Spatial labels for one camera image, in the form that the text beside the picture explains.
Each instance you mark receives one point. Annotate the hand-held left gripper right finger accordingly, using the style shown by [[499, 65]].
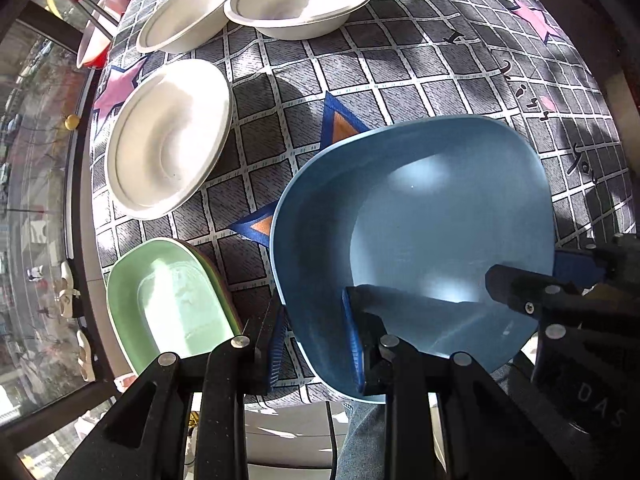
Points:
[[351, 340]]

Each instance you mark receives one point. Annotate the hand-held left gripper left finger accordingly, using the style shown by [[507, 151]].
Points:
[[276, 355]]

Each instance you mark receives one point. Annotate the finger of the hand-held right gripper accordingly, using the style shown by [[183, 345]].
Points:
[[580, 266], [530, 292]]

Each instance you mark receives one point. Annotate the blue plate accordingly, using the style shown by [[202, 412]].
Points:
[[440, 230]]

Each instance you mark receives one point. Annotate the person's jeans leg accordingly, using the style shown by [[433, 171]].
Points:
[[362, 440]]

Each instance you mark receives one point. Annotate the green plate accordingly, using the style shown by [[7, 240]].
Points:
[[165, 300]]

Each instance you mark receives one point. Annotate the white slipper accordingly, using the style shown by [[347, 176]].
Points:
[[65, 290], [85, 355]]

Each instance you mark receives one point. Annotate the large white paper bowl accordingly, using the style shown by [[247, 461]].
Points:
[[167, 140]]

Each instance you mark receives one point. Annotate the grey checkered tablecloth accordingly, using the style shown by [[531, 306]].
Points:
[[425, 60]]

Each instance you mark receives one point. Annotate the yellow ball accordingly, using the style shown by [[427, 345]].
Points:
[[72, 121]]

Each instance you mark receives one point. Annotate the red and white bowl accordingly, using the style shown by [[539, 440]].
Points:
[[90, 47]]

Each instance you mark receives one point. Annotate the pink plastic basin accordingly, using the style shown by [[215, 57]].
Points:
[[120, 0]]

